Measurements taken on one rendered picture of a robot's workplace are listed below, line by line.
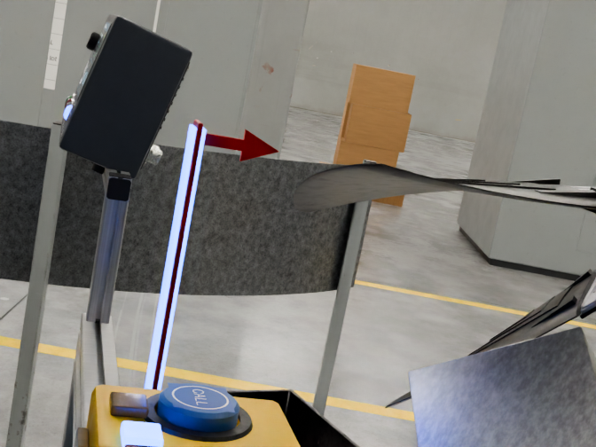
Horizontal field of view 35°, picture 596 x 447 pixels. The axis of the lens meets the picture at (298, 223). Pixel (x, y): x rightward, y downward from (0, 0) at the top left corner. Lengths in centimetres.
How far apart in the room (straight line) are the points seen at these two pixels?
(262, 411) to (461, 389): 33
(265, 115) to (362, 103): 385
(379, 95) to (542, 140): 233
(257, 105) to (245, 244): 242
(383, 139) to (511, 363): 805
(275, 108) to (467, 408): 425
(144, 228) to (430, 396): 175
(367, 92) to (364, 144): 48
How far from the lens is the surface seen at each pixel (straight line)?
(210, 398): 47
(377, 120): 878
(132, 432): 43
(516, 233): 694
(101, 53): 125
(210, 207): 253
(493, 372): 79
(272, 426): 48
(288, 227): 269
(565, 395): 77
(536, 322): 92
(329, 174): 67
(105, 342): 119
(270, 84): 496
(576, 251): 707
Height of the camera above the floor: 126
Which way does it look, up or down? 10 degrees down
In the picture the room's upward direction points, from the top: 11 degrees clockwise
